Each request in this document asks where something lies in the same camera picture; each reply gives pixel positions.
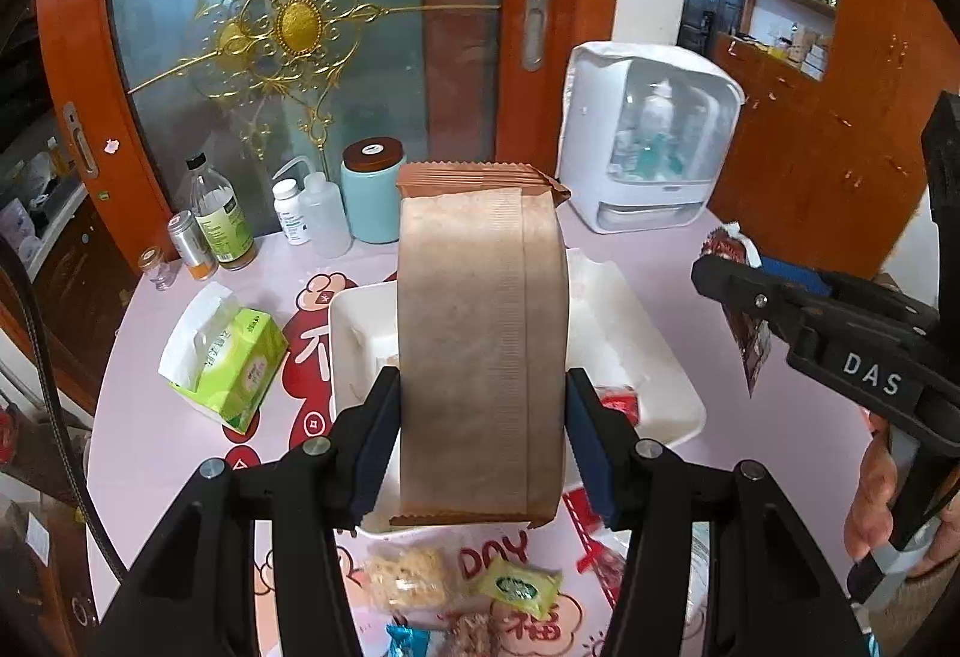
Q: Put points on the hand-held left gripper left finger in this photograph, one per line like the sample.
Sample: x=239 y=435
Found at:
x=375 y=447

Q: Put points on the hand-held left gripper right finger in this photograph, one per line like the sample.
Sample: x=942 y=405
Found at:
x=589 y=447

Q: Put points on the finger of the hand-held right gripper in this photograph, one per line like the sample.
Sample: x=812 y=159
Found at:
x=802 y=278
x=735 y=286

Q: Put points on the clear nut packet red edge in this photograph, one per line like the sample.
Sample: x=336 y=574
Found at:
x=739 y=252

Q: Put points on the white plastic storage box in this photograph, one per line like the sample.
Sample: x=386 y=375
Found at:
x=645 y=342

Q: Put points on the brown paper-look snack packet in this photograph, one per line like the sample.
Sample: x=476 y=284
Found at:
x=480 y=327

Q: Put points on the person's right hand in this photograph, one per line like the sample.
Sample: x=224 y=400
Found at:
x=870 y=499

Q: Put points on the small red snack packet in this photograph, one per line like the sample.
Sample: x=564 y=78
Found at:
x=619 y=402

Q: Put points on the red header clear snack packet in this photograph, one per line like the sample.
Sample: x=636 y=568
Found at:
x=592 y=559

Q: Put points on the clear rice crisp packet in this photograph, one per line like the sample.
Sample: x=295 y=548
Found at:
x=405 y=578

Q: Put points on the green candy packet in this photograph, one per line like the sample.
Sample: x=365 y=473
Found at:
x=517 y=586

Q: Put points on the green tissue pack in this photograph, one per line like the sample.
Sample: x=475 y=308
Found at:
x=240 y=364

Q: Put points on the blue snack packet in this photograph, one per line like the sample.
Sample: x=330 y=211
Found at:
x=407 y=642

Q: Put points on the white countertop sterilizer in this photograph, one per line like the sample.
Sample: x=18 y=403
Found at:
x=600 y=124

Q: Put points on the clear nut bar packet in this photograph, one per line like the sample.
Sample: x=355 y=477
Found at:
x=472 y=636

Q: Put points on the pink printed tablecloth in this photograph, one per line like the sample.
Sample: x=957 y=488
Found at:
x=150 y=477

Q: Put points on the clear squeeze wash bottle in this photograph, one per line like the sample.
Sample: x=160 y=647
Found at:
x=326 y=218

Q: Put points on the white pill bottle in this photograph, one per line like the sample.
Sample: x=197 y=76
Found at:
x=292 y=214

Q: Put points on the light blue canister brown lid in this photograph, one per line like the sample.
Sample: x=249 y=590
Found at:
x=371 y=199

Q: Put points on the glass bottle green label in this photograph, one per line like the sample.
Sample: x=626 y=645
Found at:
x=221 y=229

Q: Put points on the small metal can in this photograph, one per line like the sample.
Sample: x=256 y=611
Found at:
x=191 y=248

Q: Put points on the small glass jar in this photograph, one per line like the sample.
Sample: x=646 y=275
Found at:
x=159 y=271

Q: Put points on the gold door ornament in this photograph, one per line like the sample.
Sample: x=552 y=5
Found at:
x=296 y=23

